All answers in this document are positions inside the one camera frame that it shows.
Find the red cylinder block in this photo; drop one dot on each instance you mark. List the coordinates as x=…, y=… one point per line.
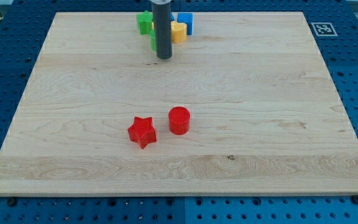
x=179, y=120

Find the red star block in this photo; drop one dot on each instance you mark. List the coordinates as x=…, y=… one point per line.
x=142, y=131

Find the yellow heart block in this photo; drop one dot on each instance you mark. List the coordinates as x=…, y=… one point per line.
x=179, y=32

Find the light wooden board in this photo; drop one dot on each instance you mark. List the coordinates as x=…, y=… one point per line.
x=266, y=118

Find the blue cube block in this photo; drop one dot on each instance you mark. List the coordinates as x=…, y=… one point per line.
x=187, y=18

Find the green star block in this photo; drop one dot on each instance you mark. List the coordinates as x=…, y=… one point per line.
x=144, y=22

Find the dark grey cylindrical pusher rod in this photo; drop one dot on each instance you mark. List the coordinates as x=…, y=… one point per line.
x=162, y=28

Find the white fiducial marker tag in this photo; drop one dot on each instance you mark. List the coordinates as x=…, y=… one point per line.
x=324, y=29

